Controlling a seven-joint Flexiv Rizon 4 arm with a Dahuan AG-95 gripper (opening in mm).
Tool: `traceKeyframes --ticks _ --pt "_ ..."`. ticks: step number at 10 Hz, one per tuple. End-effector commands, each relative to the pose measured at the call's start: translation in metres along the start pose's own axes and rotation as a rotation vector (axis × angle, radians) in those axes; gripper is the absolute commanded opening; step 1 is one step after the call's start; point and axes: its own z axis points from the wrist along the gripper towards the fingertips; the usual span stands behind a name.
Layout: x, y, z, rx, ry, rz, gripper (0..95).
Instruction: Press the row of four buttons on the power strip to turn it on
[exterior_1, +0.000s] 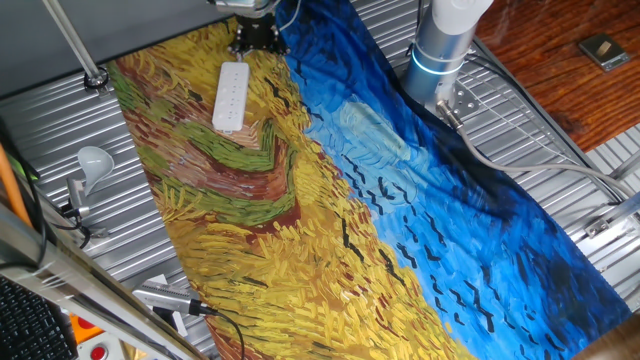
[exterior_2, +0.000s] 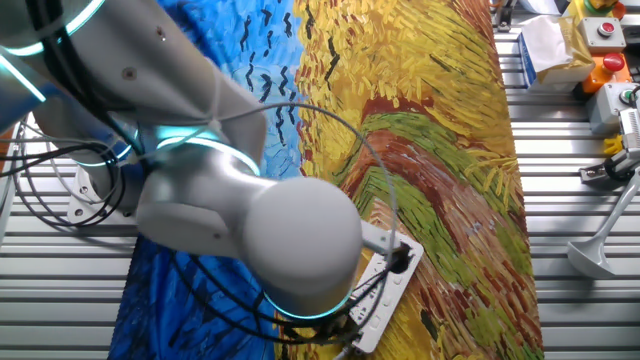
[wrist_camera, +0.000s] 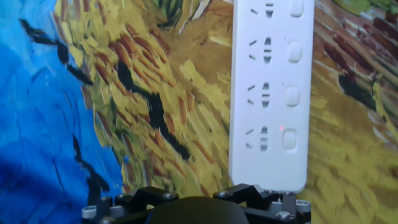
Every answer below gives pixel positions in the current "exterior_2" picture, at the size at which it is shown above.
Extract small yellow plastic piece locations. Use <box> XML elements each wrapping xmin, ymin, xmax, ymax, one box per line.
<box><xmin>603</xmin><ymin>134</ymin><xmax>624</xmax><ymax>157</ymax></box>

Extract black base cable loops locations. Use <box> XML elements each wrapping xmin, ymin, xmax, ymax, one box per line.
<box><xmin>0</xmin><ymin>142</ymin><xmax>127</xmax><ymax>229</ymax></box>

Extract white tissue box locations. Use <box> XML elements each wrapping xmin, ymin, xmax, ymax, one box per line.
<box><xmin>519</xmin><ymin>14</ymin><xmax>596</xmax><ymax>71</ymax></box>

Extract grey box with green button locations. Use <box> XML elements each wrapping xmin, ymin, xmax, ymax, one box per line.
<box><xmin>585</xmin><ymin>82</ymin><xmax>640</xmax><ymax>135</ymax></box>

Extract black metal bracket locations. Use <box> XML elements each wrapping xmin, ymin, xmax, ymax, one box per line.
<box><xmin>492</xmin><ymin>0</ymin><xmax>517</xmax><ymax>32</ymax></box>

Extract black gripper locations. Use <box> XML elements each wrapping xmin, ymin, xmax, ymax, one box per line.
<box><xmin>319</xmin><ymin>314</ymin><xmax>364</xmax><ymax>346</ymax></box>

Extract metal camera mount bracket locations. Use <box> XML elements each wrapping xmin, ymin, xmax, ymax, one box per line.
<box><xmin>578</xmin><ymin>147</ymin><xmax>640</xmax><ymax>185</ymax></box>

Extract white four-socket power strip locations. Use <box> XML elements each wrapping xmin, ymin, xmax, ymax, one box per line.
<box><xmin>347</xmin><ymin>229</ymin><xmax>425</xmax><ymax>355</ymax></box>

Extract thick black cable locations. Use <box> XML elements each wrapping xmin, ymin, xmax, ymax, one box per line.
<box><xmin>27</xmin><ymin>0</ymin><xmax>414</xmax><ymax>346</ymax></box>
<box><xmin>167</xmin><ymin>249</ymin><xmax>391</xmax><ymax>346</ymax></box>

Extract white camera with grille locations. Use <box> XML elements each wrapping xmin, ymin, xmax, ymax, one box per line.
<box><xmin>617</xmin><ymin>107</ymin><xmax>640</xmax><ymax>151</ymax></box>

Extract yellow object with green top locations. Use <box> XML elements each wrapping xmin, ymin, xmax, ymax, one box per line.
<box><xmin>567</xmin><ymin>0</ymin><xmax>627</xmax><ymax>21</ymax></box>

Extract painted wheatfield print cloth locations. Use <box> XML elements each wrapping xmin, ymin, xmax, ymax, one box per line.
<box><xmin>107</xmin><ymin>0</ymin><xmax>546</xmax><ymax>360</ymax></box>

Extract orange emergency stop button box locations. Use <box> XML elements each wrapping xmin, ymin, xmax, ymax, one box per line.
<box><xmin>573</xmin><ymin>52</ymin><xmax>634</xmax><ymax>97</ymax></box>

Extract white paper sheet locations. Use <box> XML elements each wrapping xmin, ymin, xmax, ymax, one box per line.
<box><xmin>519</xmin><ymin>0</ymin><xmax>564</xmax><ymax>15</ymax></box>

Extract grey camera stand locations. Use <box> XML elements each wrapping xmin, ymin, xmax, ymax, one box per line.
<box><xmin>567</xmin><ymin>169</ymin><xmax>640</xmax><ymax>280</ymax></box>

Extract grey box with red button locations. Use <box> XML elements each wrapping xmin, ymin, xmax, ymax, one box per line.
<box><xmin>577</xmin><ymin>17</ymin><xmax>627</xmax><ymax>55</ymax></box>

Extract white blue cardboard box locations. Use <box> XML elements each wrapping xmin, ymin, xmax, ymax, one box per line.
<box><xmin>517</xmin><ymin>29</ymin><xmax>596</xmax><ymax>94</ymax></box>

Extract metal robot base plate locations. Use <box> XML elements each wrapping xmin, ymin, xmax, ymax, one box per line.
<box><xmin>66</xmin><ymin>167</ymin><xmax>141</xmax><ymax>227</ymax></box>

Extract black round cable connector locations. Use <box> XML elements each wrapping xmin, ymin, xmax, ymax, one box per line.
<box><xmin>387</xmin><ymin>243</ymin><xmax>414</xmax><ymax>275</ymax></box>

